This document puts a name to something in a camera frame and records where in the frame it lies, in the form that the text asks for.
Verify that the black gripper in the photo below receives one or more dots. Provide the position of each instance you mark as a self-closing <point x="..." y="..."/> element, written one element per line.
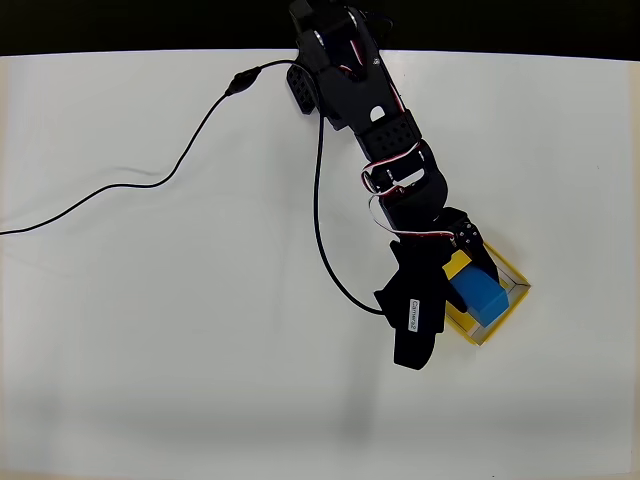
<point x="436" y="246"/>

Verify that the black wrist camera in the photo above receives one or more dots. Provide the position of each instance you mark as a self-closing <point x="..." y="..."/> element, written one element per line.
<point x="417" y="310"/>

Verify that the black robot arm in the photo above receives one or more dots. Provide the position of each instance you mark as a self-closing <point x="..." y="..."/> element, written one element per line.
<point x="357" y="85"/>

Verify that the yellow open box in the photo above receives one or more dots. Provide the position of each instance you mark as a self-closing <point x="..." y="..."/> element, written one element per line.
<point x="517" y="295"/>

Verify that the blue cube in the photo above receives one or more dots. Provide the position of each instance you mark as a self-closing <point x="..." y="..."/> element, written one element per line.
<point x="480" y="295"/>

